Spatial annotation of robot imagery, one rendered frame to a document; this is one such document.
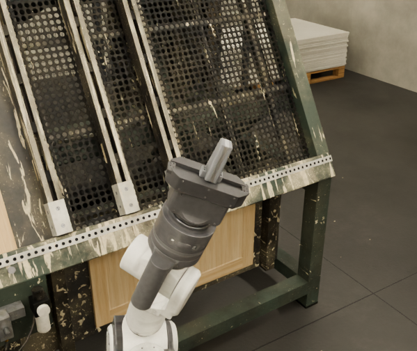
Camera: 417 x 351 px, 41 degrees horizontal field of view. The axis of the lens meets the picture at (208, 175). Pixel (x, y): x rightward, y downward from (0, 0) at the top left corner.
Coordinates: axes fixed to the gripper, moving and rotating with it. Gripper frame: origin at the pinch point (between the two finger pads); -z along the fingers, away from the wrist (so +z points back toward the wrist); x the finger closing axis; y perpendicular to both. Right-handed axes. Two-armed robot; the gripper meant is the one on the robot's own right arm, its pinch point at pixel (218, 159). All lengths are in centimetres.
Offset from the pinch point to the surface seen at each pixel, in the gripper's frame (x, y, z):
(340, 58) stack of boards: -235, 574, 139
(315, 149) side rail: -85, 162, 70
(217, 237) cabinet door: -57, 146, 127
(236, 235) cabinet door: -68, 152, 126
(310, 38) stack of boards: -183, 553, 126
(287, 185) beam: -74, 144, 84
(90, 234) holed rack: 5, 95, 104
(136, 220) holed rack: -10, 105, 99
